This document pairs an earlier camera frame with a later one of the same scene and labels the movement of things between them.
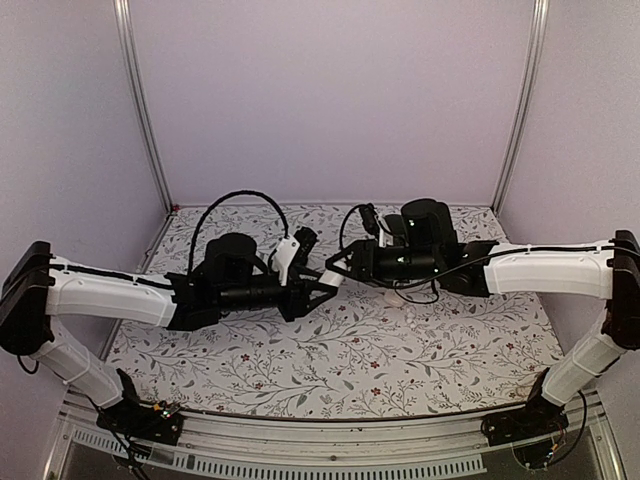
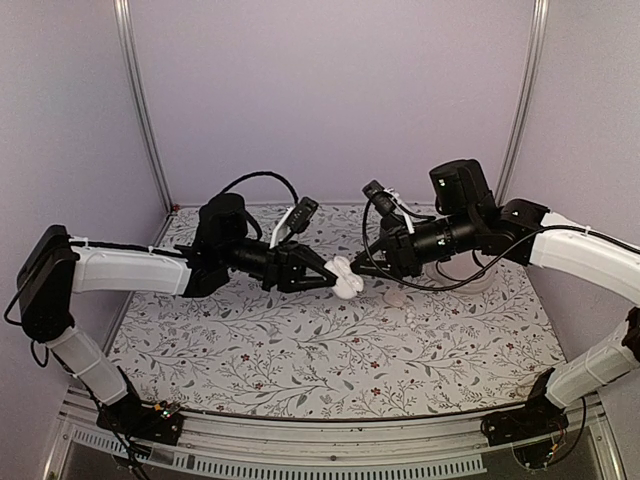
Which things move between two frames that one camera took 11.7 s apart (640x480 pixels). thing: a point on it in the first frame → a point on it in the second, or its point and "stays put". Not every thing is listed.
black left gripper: (298, 292) → (284, 268)
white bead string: (410, 316) stays put
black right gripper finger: (346, 253) → (375, 260)
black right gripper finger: (351, 274) → (376, 268)
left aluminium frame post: (123, 12) stays put
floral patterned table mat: (360, 349) stays put
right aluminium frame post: (540, 27) stays put
